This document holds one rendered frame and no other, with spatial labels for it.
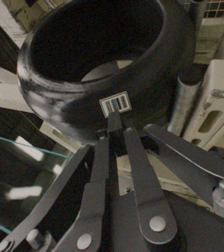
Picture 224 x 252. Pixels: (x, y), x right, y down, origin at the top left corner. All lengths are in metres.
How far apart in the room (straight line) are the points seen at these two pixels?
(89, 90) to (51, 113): 0.11
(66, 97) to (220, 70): 0.32
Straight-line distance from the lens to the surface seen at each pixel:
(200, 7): 0.58
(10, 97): 1.17
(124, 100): 0.34
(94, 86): 0.36
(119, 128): 0.15
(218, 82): 0.36
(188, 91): 0.37
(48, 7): 1.00
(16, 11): 0.97
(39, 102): 0.43
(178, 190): 0.96
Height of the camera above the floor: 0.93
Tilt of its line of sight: 19 degrees up
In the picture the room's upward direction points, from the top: 80 degrees counter-clockwise
